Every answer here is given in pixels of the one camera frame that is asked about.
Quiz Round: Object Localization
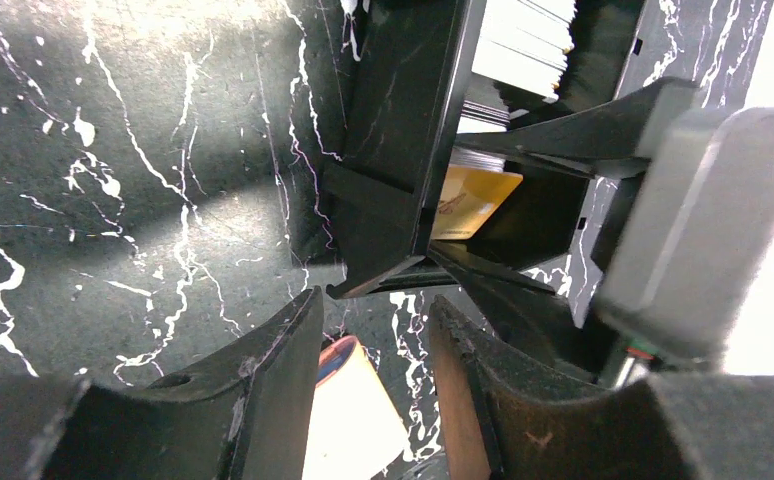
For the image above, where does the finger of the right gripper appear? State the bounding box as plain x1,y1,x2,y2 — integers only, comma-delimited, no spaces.
428,241,618,383
455,77,698,179

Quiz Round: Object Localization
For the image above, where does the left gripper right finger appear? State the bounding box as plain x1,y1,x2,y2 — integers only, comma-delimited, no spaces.
429,297,774,479

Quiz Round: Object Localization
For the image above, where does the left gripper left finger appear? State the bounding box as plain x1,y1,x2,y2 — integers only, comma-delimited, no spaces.
0,288,324,479

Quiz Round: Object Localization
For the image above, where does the gold credit card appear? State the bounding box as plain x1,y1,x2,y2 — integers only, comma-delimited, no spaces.
431,165,523,240

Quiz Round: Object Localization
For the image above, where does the black card tray box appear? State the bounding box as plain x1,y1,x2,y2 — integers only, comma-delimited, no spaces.
319,1,644,299

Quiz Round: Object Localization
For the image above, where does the grey white card stack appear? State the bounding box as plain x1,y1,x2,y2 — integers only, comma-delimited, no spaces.
457,0,577,134

